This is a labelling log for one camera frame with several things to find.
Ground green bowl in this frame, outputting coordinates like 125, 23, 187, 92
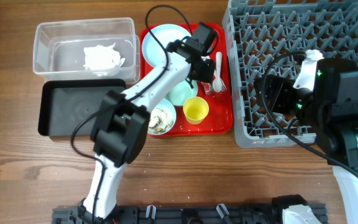
165, 80, 198, 106

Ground yellow plastic cup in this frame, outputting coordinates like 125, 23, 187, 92
183, 96, 209, 124

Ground light blue rice bowl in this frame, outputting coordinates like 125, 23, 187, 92
148, 99, 177, 135

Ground rice and food scraps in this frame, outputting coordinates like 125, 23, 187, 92
148, 107, 173, 134

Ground red snack wrapper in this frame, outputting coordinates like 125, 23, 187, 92
201, 82, 213, 95

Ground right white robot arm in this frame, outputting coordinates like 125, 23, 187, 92
255, 58, 358, 223

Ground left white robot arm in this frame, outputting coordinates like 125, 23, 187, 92
71, 22, 219, 223

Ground grey dishwasher rack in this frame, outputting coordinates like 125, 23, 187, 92
222, 0, 358, 148

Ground white plastic spoon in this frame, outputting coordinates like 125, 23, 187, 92
212, 51, 224, 93

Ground white plastic fork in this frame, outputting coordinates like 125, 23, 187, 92
209, 57, 228, 93

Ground light blue plate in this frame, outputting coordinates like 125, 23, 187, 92
142, 24, 191, 67

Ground red serving tray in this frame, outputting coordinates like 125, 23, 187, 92
140, 23, 234, 137

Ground crumpled white tissue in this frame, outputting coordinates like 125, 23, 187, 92
83, 44, 126, 70

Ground clear plastic bin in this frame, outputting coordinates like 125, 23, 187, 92
32, 17, 140, 85

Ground black plastic tray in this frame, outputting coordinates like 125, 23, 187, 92
38, 79, 126, 138

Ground black mounting rail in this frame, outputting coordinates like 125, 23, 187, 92
51, 203, 328, 224

